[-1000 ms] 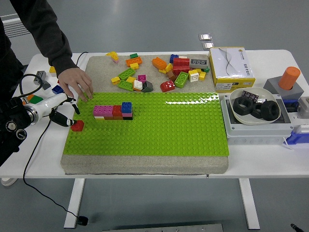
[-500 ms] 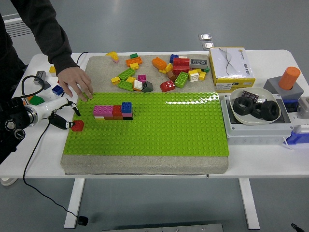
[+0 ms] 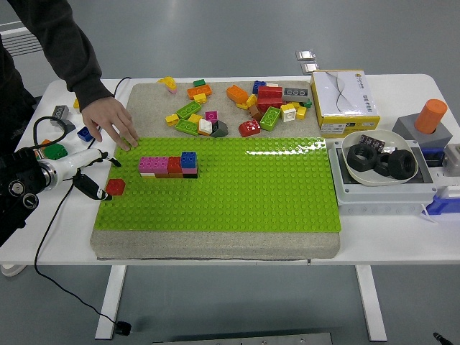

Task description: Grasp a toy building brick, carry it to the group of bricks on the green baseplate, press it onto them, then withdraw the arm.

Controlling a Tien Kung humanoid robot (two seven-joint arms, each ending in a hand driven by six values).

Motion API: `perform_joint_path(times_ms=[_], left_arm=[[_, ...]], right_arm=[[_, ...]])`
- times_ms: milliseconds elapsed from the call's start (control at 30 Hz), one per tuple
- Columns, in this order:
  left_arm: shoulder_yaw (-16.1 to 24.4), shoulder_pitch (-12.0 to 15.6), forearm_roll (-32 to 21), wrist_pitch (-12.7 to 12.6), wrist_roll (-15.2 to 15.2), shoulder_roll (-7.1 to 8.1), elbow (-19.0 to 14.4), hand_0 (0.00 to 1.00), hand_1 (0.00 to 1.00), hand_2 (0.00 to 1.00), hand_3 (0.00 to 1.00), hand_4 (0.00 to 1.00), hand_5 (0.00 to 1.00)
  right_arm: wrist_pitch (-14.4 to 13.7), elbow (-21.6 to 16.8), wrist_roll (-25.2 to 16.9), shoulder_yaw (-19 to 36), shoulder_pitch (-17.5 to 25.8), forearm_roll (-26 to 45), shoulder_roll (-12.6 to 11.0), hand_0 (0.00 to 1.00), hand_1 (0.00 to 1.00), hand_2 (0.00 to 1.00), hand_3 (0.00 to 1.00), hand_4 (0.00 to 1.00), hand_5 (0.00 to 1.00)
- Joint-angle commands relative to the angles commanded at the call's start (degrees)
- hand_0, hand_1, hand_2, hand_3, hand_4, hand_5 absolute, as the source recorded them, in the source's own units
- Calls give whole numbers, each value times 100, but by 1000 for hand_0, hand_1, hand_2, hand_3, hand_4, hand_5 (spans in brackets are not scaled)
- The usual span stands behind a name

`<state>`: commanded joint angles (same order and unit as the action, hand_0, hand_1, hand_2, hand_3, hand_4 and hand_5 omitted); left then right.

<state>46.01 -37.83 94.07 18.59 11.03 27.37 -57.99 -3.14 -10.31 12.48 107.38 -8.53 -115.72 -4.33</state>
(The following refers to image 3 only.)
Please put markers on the grey three-hole brick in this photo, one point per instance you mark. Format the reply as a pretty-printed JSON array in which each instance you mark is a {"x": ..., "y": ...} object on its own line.
[
  {"x": 295, "y": 94},
  {"x": 60, "y": 112}
]

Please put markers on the white panel heater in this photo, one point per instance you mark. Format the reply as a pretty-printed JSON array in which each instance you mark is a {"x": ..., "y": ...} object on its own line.
[{"x": 39, "y": 72}]

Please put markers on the person's left forearm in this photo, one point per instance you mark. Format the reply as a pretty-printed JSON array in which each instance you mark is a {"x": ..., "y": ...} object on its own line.
[{"x": 64, "y": 46}]

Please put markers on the flat white brick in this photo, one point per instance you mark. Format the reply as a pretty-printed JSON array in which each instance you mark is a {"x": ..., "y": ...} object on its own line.
[{"x": 147, "y": 175}]

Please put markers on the large black hex nut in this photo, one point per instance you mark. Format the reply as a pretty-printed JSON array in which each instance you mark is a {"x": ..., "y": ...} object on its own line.
[
  {"x": 395, "y": 167},
  {"x": 354, "y": 161}
]

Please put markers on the person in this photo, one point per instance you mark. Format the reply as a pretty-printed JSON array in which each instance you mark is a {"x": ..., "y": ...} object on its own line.
[{"x": 12, "y": 108}]

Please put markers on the long orange brick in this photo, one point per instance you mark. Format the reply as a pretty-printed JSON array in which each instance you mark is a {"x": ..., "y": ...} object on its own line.
[{"x": 198, "y": 92}]

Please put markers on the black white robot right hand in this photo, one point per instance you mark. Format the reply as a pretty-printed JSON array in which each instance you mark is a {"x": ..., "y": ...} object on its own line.
[{"x": 441, "y": 339}]

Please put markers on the flat brown brick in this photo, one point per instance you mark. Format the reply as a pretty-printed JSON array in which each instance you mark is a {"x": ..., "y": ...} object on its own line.
[{"x": 161, "y": 175}]

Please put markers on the purple circuit board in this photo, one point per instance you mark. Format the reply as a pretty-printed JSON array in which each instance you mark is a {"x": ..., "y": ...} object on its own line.
[{"x": 372, "y": 142}]

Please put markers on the red curved brick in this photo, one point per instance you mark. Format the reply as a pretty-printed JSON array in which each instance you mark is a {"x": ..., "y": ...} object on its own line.
[{"x": 249, "y": 128}]

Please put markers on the large red brick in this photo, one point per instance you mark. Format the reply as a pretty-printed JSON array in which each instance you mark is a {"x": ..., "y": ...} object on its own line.
[{"x": 269, "y": 97}]

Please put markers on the grey metal plate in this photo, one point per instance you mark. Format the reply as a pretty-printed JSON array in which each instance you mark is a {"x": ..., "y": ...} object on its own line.
[{"x": 244, "y": 338}]

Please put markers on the grey-brown foam mat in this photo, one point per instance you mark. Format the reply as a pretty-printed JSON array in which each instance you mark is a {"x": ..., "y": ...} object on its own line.
[{"x": 151, "y": 104}]

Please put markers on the person's left hand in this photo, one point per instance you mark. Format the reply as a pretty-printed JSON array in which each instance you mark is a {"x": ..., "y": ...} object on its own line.
[{"x": 108, "y": 115}]

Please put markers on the yellow pink slope brick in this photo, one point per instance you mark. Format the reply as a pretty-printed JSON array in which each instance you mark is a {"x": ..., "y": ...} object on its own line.
[{"x": 168, "y": 82}]

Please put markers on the orange cylinder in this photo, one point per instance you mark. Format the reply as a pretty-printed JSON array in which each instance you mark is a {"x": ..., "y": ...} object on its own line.
[{"x": 430, "y": 115}]

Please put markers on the dark grey slope brick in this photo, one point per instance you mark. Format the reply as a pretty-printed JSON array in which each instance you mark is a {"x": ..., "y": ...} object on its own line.
[{"x": 67, "y": 126}]

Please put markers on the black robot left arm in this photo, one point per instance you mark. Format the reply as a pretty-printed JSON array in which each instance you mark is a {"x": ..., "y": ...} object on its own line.
[{"x": 18, "y": 169}]

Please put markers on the flat yellow brick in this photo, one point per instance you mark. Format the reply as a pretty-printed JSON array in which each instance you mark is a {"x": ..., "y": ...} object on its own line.
[{"x": 242, "y": 106}]

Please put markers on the white table leg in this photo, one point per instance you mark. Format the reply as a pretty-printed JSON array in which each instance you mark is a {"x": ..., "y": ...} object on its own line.
[
  {"x": 109, "y": 302},
  {"x": 370, "y": 302}
]

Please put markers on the magenta square brick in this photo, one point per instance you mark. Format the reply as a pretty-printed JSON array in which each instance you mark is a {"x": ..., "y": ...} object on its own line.
[{"x": 211, "y": 115}]

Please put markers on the small white brick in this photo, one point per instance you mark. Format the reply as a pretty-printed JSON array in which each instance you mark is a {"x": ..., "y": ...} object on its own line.
[{"x": 273, "y": 85}]

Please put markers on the blue square brick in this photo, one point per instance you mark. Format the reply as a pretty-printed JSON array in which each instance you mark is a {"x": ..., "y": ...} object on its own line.
[
  {"x": 258, "y": 86},
  {"x": 83, "y": 133},
  {"x": 188, "y": 159}
]

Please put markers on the red square brick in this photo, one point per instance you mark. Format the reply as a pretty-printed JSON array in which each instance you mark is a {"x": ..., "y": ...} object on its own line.
[
  {"x": 115, "y": 187},
  {"x": 174, "y": 164}
]

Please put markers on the flat orange brick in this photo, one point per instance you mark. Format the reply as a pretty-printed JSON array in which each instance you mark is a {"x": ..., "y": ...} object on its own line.
[
  {"x": 203, "y": 133},
  {"x": 175, "y": 175}
]

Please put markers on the white bowl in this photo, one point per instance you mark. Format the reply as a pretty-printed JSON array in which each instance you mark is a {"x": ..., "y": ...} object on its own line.
[{"x": 370, "y": 180}]

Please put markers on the white yellow cardboard box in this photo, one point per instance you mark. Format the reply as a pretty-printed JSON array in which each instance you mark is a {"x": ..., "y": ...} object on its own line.
[{"x": 344, "y": 102}]

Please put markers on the small black hex nut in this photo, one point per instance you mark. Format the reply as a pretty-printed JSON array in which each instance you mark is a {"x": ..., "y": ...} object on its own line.
[{"x": 381, "y": 169}]

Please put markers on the long pink brick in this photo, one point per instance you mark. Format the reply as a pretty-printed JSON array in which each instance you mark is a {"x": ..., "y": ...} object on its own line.
[{"x": 153, "y": 164}]

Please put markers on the green studded baseplate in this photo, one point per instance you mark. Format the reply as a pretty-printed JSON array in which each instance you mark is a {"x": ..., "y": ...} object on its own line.
[{"x": 233, "y": 187}]

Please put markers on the grey junction box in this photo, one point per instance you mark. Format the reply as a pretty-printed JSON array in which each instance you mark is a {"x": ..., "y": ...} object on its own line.
[{"x": 384, "y": 196}]

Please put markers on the grey metal connector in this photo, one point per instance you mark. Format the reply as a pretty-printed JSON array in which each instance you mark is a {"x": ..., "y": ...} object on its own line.
[{"x": 453, "y": 156}]

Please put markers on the small dark green brick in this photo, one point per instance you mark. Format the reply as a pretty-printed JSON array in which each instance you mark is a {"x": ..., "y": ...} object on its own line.
[
  {"x": 307, "y": 104},
  {"x": 198, "y": 83}
]

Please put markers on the white brick with yellow top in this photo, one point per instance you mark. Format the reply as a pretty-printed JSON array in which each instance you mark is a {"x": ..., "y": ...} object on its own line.
[{"x": 288, "y": 114}]

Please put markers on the silver floor socket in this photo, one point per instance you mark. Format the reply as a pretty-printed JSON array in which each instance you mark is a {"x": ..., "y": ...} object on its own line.
[
  {"x": 309, "y": 67},
  {"x": 304, "y": 54}
]

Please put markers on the black grey slope brick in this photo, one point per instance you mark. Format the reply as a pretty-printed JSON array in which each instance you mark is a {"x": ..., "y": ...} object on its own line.
[{"x": 220, "y": 129}]

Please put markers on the flat pink brick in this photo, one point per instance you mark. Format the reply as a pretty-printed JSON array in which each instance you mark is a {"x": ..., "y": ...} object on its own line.
[{"x": 189, "y": 170}]

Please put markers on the flat black brick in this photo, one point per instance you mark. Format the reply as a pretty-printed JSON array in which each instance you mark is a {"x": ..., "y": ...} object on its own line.
[{"x": 190, "y": 175}]

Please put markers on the white square brick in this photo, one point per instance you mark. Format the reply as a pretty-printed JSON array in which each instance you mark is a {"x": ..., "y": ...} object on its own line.
[{"x": 205, "y": 125}]

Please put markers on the grey block with hole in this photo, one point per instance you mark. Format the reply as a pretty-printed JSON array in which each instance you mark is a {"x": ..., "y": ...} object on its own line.
[{"x": 406, "y": 127}]

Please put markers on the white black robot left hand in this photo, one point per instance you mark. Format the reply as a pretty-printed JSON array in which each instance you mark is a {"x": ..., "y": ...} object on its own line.
[{"x": 81, "y": 158}]

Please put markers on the blue white plastic block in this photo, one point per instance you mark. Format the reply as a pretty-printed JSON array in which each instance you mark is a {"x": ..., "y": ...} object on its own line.
[{"x": 443, "y": 205}]

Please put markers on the small yellow brick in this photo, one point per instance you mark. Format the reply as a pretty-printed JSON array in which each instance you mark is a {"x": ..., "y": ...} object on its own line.
[
  {"x": 301, "y": 112},
  {"x": 76, "y": 104},
  {"x": 251, "y": 100},
  {"x": 295, "y": 105},
  {"x": 172, "y": 119},
  {"x": 200, "y": 98},
  {"x": 194, "y": 118}
]

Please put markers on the long lime green brick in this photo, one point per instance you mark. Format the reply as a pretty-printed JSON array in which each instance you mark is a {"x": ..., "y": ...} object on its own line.
[
  {"x": 187, "y": 127},
  {"x": 188, "y": 109},
  {"x": 270, "y": 118}
]

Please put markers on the white zip tie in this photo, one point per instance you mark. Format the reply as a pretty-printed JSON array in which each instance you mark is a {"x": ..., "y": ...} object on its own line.
[{"x": 427, "y": 215}]

